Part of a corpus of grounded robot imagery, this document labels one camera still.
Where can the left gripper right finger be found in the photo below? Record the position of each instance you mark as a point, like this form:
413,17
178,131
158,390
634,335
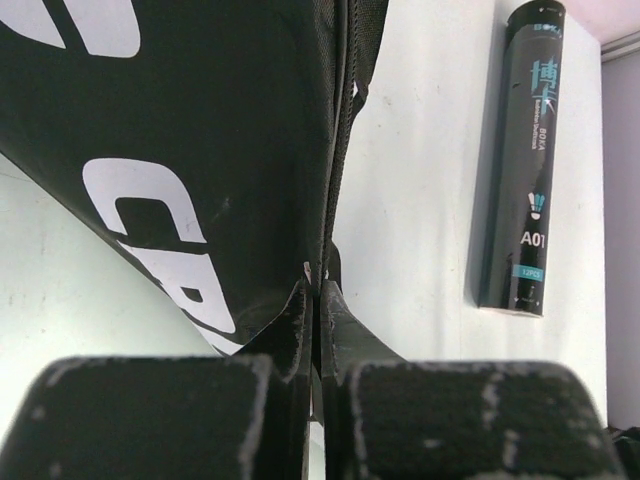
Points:
390,418

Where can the black racket cover bag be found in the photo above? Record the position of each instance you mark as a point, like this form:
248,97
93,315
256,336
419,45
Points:
202,140

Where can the black shuttlecock tube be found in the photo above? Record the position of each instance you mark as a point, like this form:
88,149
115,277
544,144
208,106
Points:
515,250

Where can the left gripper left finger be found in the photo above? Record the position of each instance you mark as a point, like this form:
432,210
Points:
244,416

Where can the right aluminium frame post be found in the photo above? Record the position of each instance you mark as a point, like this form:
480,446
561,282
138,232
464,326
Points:
620,48

